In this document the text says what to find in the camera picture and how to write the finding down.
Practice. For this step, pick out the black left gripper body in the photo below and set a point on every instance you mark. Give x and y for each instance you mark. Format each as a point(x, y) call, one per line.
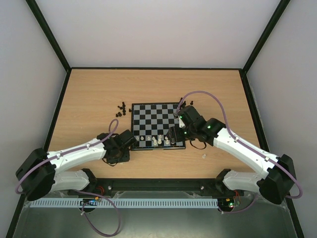
point(122, 157)

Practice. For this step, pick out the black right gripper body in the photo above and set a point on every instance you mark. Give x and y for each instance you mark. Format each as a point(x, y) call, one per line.
point(174, 134)

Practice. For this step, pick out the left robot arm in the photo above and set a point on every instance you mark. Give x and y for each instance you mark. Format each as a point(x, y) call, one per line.
point(44, 172)

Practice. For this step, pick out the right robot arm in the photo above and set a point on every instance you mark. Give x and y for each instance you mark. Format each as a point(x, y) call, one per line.
point(272, 177)

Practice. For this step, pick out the black and silver chessboard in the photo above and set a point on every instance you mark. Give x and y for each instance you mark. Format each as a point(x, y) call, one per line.
point(153, 119)

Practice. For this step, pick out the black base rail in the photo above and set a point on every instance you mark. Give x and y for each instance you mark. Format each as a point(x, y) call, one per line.
point(168, 184)

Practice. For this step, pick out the white slotted cable duct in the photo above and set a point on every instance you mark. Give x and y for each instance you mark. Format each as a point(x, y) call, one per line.
point(125, 203)

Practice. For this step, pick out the black enclosure frame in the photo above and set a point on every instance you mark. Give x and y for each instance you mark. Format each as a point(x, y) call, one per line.
point(281, 7)

